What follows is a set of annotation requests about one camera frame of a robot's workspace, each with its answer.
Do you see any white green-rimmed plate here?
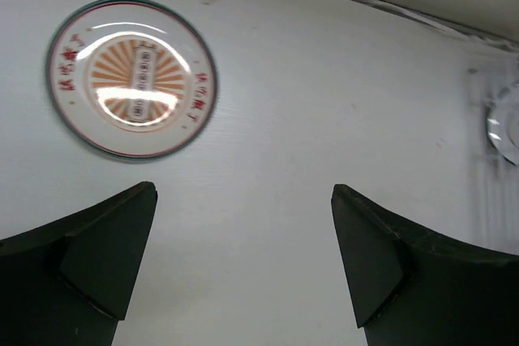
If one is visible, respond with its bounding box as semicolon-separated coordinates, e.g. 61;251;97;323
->
486;80;518;167

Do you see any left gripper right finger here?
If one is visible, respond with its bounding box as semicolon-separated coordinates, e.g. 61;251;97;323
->
331;184;518;346

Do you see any orange sunburst plate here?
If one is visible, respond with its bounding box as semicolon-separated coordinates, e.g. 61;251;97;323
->
45;0;220;161

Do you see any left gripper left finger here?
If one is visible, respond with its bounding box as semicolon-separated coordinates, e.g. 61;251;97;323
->
1;182;158;346

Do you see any white wire dish rack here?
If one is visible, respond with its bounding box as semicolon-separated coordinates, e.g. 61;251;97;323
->
466;55;518;252

